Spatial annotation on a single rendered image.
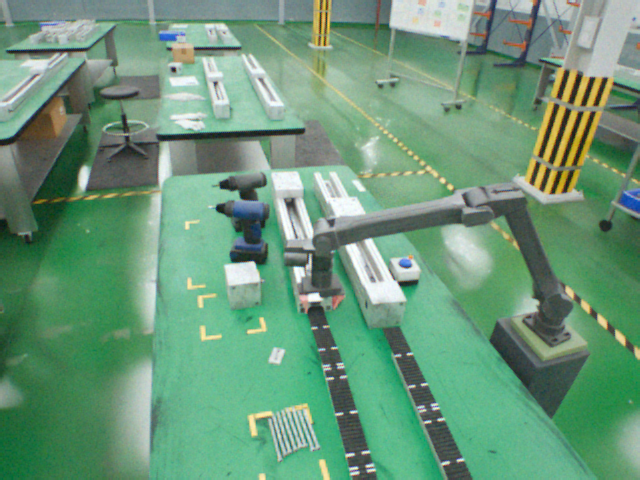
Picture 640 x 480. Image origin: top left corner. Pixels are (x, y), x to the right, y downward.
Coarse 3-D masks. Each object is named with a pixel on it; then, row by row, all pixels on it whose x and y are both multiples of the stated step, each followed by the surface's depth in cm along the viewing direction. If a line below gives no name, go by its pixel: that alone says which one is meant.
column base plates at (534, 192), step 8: (520, 184) 403; (528, 184) 399; (528, 192) 392; (536, 192) 385; (576, 192) 391; (544, 200) 375; (552, 200) 378; (560, 200) 380; (568, 200) 382; (576, 200) 385
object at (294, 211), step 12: (276, 204) 173; (288, 204) 172; (300, 204) 166; (288, 216) 158; (300, 216) 160; (288, 228) 151; (300, 228) 159; (300, 276) 128; (300, 300) 124; (312, 300) 126; (324, 300) 126; (300, 312) 127
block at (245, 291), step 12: (240, 264) 130; (252, 264) 130; (228, 276) 125; (240, 276) 125; (252, 276) 126; (228, 288) 126; (240, 288) 123; (252, 288) 125; (240, 300) 126; (252, 300) 127
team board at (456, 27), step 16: (400, 0) 629; (416, 0) 606; (432, 0) 584; (448, 0) 564; (464, 0) 544; (400, 16) 638; (416, 16) 614; (432, 16) 592; (448, 16) 572; (464, 16) 552; (416, 32) 616; (432, 32) 600; (448, 32) 579; (464, 32) 560; (464, 48) 571; (384, 80) 698; (416, 80) 655
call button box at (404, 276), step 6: (396, 258) 143; (390, 264) 143; (396, 264) 141; (414, 264) 141; (390, 270) 143; (396, 270) 138; (402, 270) 138; (408, 270) 138; (414, 270) 138; (396, 276) 138; (402, 276) 138; (408, 276) 139; (414, 276) 139; (396, 282) 139; (402, 282) 140; (408, 282) 140; (414, 282) 141
